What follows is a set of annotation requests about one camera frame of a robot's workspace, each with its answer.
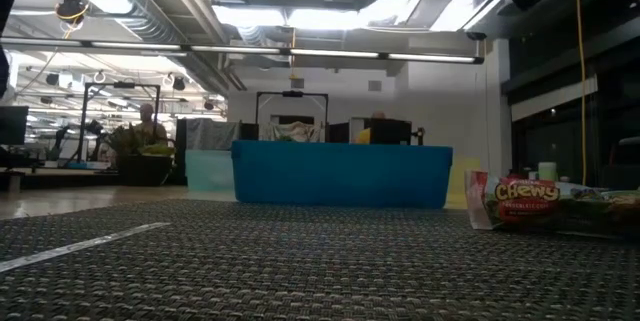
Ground yellow plastic bin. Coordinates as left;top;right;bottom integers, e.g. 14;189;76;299
446;157;482;211

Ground dark blue plastic bin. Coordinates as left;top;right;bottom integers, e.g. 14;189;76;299
230;139;454;210

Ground person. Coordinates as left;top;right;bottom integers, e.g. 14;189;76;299
134;103;169;148
355;110;389;145

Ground black cabinet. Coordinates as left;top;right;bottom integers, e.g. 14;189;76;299
348;116;414;145

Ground red Chewy granola bar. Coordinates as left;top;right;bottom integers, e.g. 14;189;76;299
464;169;640;240

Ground pale green cylinder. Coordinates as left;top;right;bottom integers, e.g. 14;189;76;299
537;161;559;183

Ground black monitor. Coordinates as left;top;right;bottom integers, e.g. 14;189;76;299
0;105;30;146

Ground long LED light bar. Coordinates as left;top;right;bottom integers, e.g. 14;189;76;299
0;35;485;66

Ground white draped cloth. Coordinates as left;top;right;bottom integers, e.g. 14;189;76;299
258;120;325;143

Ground grey woven placemat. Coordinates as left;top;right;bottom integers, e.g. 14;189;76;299
0;198;640;321

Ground black ceiling cable reel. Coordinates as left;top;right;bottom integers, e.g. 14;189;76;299
53;0;92;40

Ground mint green plastic bin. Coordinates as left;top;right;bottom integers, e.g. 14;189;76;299
184;149;236;194

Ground black background rig frame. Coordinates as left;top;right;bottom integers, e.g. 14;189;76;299
77;82;162;165
254;90;330;142

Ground yellow hanging cable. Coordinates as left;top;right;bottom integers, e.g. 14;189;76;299
573;0;589;188

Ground large silver ventilation duct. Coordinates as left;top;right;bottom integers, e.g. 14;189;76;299
42;0;189;46

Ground grey covered partition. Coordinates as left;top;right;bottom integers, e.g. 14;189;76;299
184;118;242;151

